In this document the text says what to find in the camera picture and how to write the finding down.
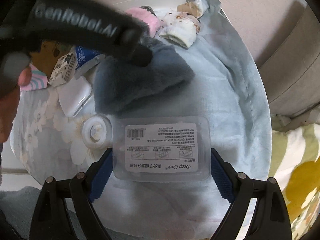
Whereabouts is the clear dental floss box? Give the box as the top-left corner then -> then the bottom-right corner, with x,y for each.
112,116 -> 211,183

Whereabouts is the floral tissue packet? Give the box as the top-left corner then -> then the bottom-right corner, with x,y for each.
48,53 -> 76,87

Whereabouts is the blue wet wipes pack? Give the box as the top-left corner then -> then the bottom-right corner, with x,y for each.
74,46 -> 105,79

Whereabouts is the white rounded plastic case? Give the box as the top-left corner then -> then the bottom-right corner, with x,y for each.
56,76 -> 92,118

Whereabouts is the dark grey fluffy cloth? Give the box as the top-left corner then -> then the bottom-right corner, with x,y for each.
93,37 -> 195,114

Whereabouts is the pink fluffy sock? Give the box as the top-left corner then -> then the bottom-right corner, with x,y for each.
125,7 -> 161,37

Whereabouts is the person left hand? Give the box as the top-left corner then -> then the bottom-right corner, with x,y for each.
0,67 -> 31,144

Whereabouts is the round clear plastic cap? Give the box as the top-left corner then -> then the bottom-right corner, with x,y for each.
82,114 -> 113,150

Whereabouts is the cardboard box with pink flaps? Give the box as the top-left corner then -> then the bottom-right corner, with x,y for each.
21,41 -> 61,91

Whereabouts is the floral grey blue cloth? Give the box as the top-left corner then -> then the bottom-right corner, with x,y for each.
10,0 -> 273,230

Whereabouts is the yellow floral bedsheet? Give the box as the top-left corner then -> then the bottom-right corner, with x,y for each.
268,115 -> 319,239

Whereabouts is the light blue towel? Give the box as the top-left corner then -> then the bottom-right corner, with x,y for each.
92,24 -> 273,238

